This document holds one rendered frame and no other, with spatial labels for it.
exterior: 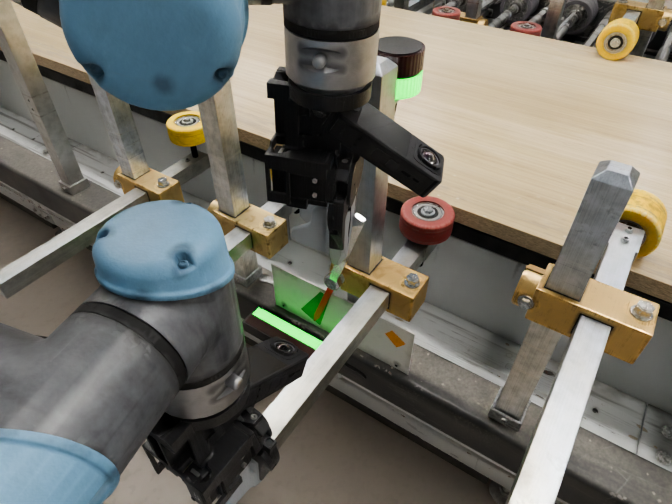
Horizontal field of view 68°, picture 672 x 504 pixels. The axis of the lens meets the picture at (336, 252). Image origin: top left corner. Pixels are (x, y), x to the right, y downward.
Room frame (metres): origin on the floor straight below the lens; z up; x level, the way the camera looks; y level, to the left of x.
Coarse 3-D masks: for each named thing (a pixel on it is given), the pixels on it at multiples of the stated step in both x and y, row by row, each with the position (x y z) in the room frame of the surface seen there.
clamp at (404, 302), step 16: (352, 272) 0.49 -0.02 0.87; (384, 272) 0.49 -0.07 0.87; (400, 272) 0.49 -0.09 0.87; (416, 272) 0.49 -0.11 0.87; (352, 288) 0.49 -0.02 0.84; (384, 288) 0.46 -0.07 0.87; (400, 288) 0.46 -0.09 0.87; (416, 288) 0.46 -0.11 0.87; (400, 304) 0.45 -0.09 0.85; (416, 304) 0.45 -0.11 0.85
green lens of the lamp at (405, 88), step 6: (420, 72) 0.54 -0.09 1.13; (408, 78) 0.52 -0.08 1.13; (414, 78) 0.52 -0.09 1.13; (420, 78) 0.53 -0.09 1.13; (396, 84) 0.52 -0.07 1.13; (402, 84) 0.52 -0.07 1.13; (408, 84) 0.52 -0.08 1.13; (414, 84) 0.52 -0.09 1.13; (420, 84) 0.54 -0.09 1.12; (396, 90) 0.52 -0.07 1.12; (402, 90) 0.52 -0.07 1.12; (408, 90) 0.52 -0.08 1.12; (414, 90) 0.53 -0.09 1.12; (396, 96) 0.52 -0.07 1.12; (402, 96) 0.52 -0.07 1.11; (408, 96) 0.52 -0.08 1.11
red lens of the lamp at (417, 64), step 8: (424, 48) 0.54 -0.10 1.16; (384, 56) 0.52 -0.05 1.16; (392, 56) 0.52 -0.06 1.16; (400, 56) 0.52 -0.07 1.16; (408, 56) 0.52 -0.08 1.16; (416, 56) 0.52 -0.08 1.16; (424, 56) 0.54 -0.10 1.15; (400, 64) 0.52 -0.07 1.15; (408, 64) 0.52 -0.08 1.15; (416, 64) 0.52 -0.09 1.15; (400, 72) 0.52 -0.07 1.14; (408, 72) 0.52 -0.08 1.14; (416, 72) 0.52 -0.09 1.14
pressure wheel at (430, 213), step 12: (408, 204) 0.59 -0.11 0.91; (420, 204) 0.60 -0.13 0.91; (432, 204) 0.60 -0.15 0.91; (444, 204) 0.59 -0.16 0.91; (408, 216) 0.57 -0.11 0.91; (420, 216) 0.57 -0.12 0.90; (432, 216) 0.57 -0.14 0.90; (444, 216) 0.57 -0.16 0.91; (408, 228) 0.55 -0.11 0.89; (420, 228) 0.54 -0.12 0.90; (432, 228) 0.54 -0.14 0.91; (444, 228) 0.54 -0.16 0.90; (420, 240) 0.54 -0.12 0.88; (432, 240) 0.54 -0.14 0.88; (444, 240) 0.55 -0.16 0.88
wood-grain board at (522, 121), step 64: (64, 64) 1.13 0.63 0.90; (256, 64) 1.13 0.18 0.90; (448, 64) 1.13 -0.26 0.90; (512, 64) 1.13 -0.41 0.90; (576, 64) 1.13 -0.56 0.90; (640, 64) 1.13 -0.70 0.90; (256, 128) 0.84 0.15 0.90; (448, 128) 0.84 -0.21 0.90; (512, 128) 0.84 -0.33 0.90; (576, 128) 0.84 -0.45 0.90; (640, 128) 0.84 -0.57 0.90; (448, 192) 0.63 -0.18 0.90; (512, 192) 0.63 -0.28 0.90; (576, 192) 0.63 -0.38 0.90
